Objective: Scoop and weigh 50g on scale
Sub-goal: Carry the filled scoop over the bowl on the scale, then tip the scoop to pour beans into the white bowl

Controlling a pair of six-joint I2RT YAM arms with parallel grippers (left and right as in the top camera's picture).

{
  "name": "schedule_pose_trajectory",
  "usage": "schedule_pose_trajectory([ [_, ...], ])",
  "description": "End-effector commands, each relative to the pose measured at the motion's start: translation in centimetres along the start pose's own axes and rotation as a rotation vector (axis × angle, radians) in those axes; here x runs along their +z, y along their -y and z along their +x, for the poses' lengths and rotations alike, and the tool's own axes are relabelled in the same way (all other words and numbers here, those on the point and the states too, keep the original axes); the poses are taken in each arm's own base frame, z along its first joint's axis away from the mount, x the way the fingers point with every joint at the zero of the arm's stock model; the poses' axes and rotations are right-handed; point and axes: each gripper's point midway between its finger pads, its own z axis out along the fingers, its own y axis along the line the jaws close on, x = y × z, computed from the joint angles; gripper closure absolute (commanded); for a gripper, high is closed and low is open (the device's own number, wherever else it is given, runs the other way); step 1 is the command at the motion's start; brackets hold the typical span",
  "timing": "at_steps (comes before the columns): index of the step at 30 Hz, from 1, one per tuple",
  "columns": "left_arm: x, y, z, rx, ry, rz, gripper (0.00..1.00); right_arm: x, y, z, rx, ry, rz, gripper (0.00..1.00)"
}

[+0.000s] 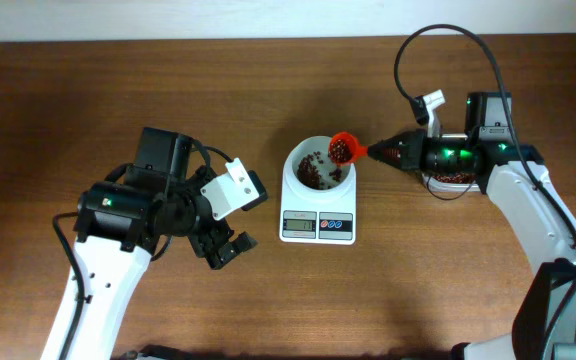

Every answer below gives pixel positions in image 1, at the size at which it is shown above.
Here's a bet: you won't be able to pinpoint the clear plastic bean container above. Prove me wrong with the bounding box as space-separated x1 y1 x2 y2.
422 173 480 193

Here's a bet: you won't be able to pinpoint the red plastic measuring scoop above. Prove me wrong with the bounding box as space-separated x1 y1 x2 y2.
328 132 368 166

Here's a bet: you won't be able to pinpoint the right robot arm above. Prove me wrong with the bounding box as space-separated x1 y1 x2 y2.
367 92 576 359

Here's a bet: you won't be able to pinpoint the white round bowl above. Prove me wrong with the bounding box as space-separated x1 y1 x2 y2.
285 136 352 192

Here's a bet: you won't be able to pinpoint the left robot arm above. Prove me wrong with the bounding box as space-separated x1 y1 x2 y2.
42 127 268 359

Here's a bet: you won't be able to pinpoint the white digital kitchen scale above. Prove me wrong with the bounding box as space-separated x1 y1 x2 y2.
279 148 357 245

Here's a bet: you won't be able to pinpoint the red beans in bowl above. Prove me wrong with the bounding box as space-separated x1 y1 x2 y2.
296 151 343 190

